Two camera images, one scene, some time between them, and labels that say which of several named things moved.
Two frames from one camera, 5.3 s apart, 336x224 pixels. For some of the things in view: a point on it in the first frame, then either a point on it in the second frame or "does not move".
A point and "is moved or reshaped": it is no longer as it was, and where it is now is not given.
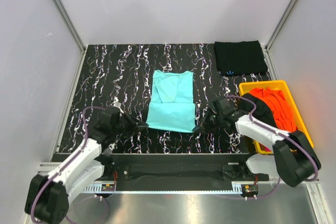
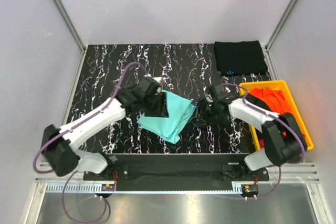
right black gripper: (203, 127) to (205, 120)
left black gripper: (134, 126) to (161, 110)
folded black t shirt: (240, 57) does not move
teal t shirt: (172, 108) is moved or reshaped
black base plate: (168, 168) does not move
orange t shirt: (284, 118) does not move
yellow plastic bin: (282, 84) does not move
